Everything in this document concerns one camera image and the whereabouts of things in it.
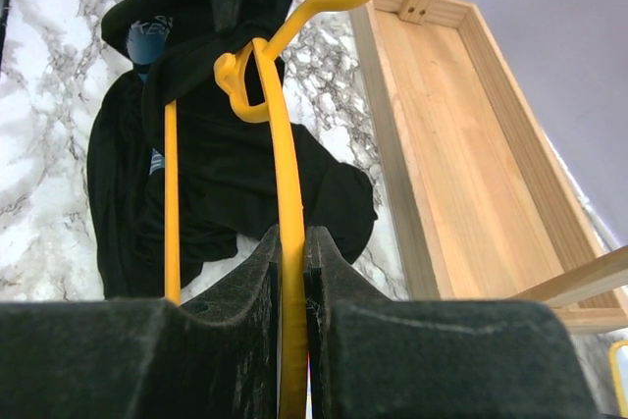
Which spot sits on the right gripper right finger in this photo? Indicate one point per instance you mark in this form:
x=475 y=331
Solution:
x=372 y=357

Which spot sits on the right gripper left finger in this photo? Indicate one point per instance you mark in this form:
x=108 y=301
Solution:
x=212 y=357

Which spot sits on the yellow plastic hanger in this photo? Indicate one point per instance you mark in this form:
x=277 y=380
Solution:
x=229 y=73

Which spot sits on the wooden clothes rack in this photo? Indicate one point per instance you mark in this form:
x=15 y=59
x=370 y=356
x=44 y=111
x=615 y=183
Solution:
x=480 y=205

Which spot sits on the small whiteboard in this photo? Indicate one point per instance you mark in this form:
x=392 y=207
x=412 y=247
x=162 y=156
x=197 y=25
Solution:
x=618 y=361

